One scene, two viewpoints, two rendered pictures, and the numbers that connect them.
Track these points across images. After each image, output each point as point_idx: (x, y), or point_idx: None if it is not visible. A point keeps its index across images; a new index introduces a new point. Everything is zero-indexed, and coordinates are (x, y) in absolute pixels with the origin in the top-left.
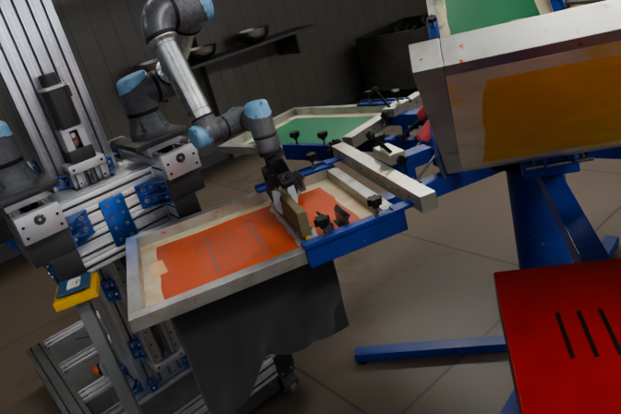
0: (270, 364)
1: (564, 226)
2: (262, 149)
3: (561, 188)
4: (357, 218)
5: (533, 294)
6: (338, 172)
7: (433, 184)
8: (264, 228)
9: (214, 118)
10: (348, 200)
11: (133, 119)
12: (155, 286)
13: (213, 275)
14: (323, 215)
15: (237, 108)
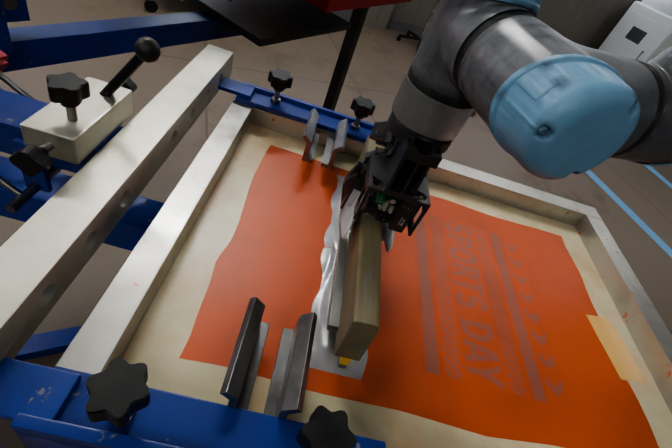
0: None
1: (146, 30)
2: (448, 105)
3: (44, 29)
4: (264, 164)
5: None
6: (114, 302)
7: None
8: (404, 285)
9: (652, 59)
10: (218, 215)
11: None
12: (593, 290)
13: (502, 235)
14: (359, 101)
15: (579, 45)
